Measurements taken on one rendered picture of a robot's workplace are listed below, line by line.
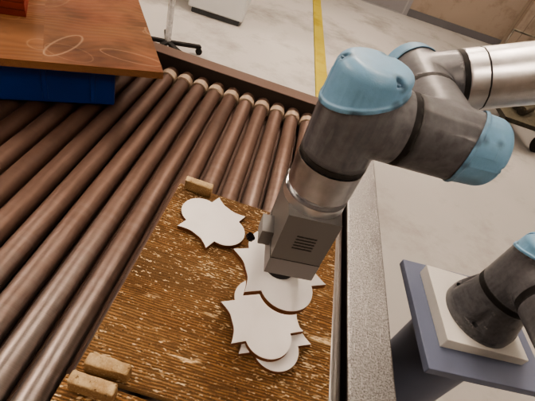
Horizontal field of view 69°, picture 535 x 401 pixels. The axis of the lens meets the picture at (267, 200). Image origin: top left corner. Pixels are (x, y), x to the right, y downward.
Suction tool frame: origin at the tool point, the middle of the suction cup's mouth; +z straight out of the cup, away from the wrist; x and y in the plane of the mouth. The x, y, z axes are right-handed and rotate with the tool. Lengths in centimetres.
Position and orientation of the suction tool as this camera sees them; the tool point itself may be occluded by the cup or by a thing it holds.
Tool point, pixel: (277, 271)
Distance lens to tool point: 56.0
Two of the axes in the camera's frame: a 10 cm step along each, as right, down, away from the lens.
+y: -0.3, 6.7, -7.4
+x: 9.6, 2.2, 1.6
